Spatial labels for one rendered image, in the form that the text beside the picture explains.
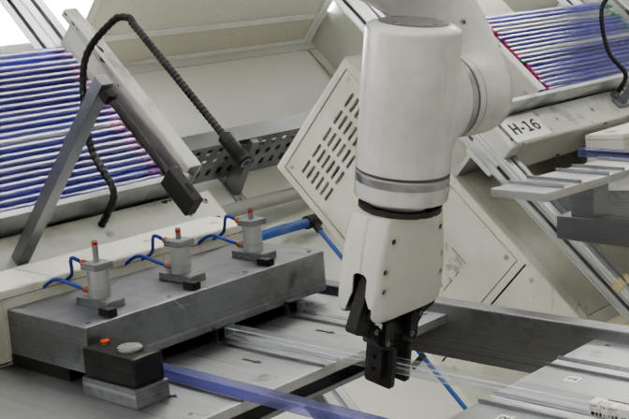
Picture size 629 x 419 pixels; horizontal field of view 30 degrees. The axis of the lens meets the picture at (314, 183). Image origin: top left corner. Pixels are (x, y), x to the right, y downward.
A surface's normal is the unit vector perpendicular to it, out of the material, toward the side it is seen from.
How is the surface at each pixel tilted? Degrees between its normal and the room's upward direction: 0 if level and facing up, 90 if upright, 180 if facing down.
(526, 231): 90
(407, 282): 151
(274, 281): 137
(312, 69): 90
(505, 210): 90
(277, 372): 47
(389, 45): 102
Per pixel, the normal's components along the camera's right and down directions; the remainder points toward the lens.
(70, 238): 0.44, -0.68
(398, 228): 0.58, 0.20
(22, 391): -0.07, -0.98
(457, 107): 0.74, 0.22
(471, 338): -0.67, 0.18
